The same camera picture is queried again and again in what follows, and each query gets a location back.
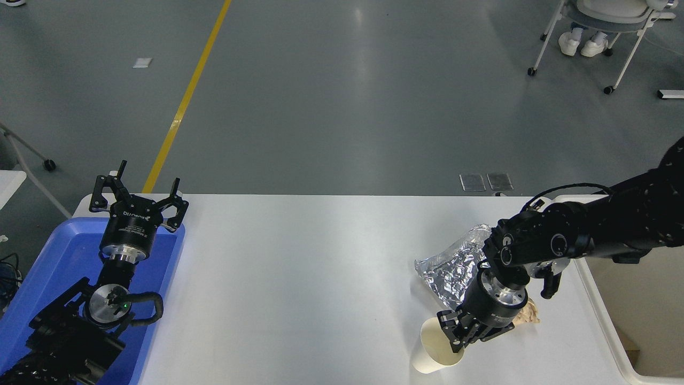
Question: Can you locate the crumpled tan paper ball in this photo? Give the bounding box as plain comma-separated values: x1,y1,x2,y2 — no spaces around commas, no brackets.
512,298,540,326

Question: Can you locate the blue plastic tray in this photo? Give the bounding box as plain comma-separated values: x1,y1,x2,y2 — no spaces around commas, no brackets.
0,217,186,385

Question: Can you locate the white side table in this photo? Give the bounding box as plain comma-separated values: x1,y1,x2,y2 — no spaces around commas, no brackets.
0,170,27,211

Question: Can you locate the grey chair with white frame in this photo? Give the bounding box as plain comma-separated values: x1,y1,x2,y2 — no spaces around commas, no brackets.
527,0,677,95

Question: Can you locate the crumpled silver foil tray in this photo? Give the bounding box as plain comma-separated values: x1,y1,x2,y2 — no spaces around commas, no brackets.
415,224,495,312

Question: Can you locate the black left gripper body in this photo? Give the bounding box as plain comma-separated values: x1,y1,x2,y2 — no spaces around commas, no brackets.
101,197,166,253

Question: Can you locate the grey wheeled stand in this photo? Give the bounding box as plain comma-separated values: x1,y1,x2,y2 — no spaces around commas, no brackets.
0,123,73,220

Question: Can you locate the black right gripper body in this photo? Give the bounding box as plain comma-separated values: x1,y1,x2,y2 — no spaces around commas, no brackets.
460,272,528,329

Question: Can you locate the white paper cup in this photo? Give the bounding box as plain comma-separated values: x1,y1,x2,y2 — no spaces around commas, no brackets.
411,317,465,374

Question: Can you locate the large pale bin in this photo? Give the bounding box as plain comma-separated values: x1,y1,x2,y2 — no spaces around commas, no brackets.
553,195,684,385

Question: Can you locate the black cable bundle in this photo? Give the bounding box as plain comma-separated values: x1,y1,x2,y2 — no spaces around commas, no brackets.
0,253,23,312

